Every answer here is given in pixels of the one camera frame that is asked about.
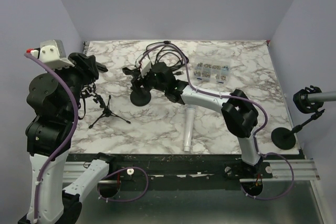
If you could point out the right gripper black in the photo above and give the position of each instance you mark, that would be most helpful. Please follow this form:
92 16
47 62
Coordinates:
138 82

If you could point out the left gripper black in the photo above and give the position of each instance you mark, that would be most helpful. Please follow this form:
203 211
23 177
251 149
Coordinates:
88 63

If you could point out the black round-base mic stand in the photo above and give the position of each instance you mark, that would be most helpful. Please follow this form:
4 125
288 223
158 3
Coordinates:
139 96

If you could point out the white microphone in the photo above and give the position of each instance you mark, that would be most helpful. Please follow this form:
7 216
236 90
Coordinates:
189 123

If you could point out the black tripod mic stand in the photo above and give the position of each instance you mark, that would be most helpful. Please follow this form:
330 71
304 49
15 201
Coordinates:
89 91

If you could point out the black microphone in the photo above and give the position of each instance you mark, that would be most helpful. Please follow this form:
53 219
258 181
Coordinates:
101 67

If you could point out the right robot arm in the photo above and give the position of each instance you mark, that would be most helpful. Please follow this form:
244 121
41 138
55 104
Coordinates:
239 113

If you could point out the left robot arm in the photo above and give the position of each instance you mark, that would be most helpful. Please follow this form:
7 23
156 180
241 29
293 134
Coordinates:
54 96

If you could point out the grey microphone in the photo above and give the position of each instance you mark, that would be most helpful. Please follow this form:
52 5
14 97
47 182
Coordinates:
321 97

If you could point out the clear plastic screw box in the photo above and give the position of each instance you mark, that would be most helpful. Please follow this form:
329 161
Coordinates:
212 64

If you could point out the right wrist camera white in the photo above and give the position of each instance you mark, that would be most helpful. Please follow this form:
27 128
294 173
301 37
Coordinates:
145 65

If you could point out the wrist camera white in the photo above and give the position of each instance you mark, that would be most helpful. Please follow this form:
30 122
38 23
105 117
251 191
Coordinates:
51 53
145 65

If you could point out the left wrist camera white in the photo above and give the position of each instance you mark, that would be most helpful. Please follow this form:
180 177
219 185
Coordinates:
51 53

